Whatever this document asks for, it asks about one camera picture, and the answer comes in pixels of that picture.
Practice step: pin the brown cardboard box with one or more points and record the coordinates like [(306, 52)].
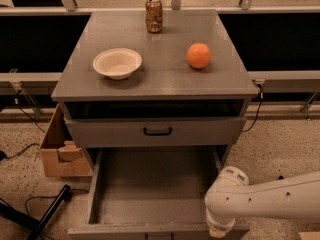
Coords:
[(61, 157)]

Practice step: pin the metal rail bracket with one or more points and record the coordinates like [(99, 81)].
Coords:
[(21, 90), (304, 109)]

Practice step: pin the grey drawer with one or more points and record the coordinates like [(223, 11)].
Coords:
[(93, 133), (152, 193)]

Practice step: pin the grey top drawer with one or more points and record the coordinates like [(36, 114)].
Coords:
[(93, 133)]

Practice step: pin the white paper bowl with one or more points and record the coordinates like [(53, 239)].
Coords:
[(118, 63)]

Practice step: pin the orange fruit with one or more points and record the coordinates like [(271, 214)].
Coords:
[(198, 55)]

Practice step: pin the metal rail bracket right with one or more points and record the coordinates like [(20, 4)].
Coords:
[(304, 109)]

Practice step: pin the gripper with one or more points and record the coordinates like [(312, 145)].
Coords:
[(218, 224)]

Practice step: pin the grey drawer cabinet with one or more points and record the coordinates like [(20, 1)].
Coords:
[(165, 86)]

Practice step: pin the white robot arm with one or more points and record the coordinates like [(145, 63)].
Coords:
[(231, 197)]

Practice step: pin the gold soda can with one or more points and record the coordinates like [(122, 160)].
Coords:
[(153, 16)]

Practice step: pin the metal rail bracket left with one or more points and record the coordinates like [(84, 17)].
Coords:
[(21, 90)]

